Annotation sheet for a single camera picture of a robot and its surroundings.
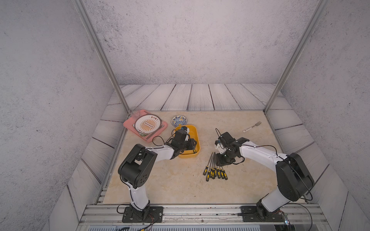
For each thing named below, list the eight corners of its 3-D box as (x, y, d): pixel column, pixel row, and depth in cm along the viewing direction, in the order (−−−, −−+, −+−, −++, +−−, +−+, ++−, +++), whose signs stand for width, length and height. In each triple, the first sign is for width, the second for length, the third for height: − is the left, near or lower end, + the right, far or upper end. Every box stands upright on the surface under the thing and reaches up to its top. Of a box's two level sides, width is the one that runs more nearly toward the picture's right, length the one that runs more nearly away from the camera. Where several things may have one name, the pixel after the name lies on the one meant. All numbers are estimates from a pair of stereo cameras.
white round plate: (133, 134, 108) (131, 131, 107) (138, 116, 120) (137, 114, 118) (159, 133, 108) (158, 131, 106) (162, 116, 120) (161, 114, 118)
